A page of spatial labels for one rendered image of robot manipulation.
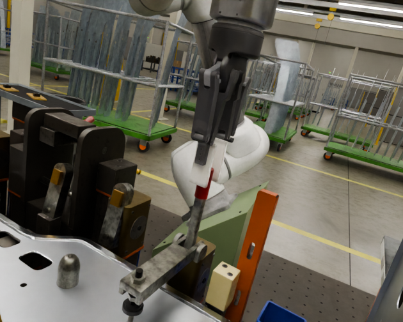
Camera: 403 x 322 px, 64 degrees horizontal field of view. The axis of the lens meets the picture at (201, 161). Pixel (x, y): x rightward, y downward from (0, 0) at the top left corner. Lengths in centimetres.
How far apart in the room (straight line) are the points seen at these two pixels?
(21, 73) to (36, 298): 410
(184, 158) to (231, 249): 36
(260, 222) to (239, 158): 71
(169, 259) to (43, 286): 19
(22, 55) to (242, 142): 366
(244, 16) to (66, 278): 45
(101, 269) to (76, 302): 8
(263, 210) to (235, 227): 48
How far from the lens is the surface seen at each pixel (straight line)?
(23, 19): 450
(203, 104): 44
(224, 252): 102
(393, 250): 94
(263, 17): 46
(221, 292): 54
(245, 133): 117
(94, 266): 61
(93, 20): 550
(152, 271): 49
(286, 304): 115
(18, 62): 451
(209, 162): 48
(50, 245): 66
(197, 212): 53
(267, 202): 50
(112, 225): 67
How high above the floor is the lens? 136
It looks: 16 degrees down
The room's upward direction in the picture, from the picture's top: 12 degrees clockwise
